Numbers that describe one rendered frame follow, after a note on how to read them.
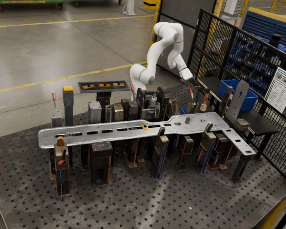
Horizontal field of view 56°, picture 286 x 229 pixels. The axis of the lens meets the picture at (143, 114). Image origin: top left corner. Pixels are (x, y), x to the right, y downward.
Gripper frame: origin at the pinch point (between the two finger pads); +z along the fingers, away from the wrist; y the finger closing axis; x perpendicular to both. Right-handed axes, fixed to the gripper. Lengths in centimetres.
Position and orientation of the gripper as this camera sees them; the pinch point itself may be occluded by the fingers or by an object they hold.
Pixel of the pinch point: (190, 83)
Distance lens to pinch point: 260.1
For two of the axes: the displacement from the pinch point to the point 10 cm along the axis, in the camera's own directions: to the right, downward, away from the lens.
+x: 2.3, -2.6, -9.4
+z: 4.3, 8.9, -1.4
